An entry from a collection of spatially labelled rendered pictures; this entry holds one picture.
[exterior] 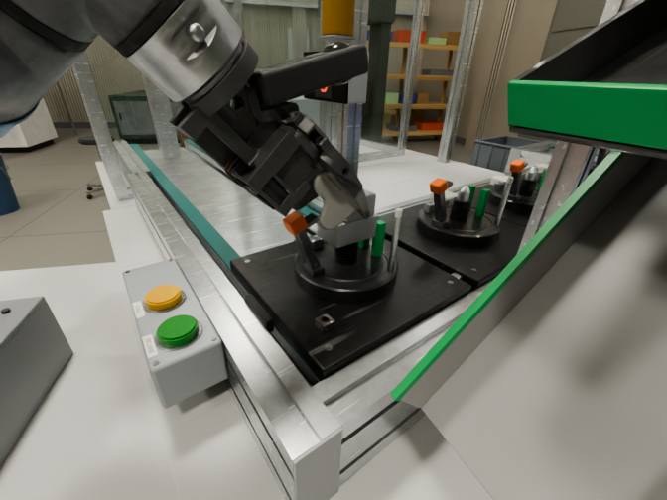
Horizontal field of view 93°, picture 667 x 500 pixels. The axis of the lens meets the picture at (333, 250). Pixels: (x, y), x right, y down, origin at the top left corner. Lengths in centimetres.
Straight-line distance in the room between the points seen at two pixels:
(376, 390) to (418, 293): 15
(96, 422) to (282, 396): 24
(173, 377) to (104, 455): 11
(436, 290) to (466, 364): 18
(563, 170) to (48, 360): 58
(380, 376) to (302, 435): 9
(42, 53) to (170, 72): 7
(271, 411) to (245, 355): 7
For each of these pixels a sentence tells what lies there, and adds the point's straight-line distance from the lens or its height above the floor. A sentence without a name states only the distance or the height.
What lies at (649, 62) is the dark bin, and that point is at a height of 122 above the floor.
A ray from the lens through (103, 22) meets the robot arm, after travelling 27.
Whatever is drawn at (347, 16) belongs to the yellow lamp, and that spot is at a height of 128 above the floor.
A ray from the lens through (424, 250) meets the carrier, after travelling 52.
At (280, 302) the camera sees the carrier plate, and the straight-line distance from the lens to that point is 39.
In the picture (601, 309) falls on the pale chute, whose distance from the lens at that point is 27.
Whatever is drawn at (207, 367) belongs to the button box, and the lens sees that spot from 38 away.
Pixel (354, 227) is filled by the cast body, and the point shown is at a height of 105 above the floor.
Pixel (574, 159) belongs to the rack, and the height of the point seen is 116.
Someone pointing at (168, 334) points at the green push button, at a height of 97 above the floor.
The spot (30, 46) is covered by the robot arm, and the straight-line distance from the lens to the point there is 28.
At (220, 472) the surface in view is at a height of 86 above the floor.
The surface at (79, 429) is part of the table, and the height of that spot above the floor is 86.
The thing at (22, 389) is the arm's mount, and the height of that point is 90.
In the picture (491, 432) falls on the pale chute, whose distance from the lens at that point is 26.
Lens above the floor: 121
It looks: 29 degrees down
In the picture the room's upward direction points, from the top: 2 degrees clockwise
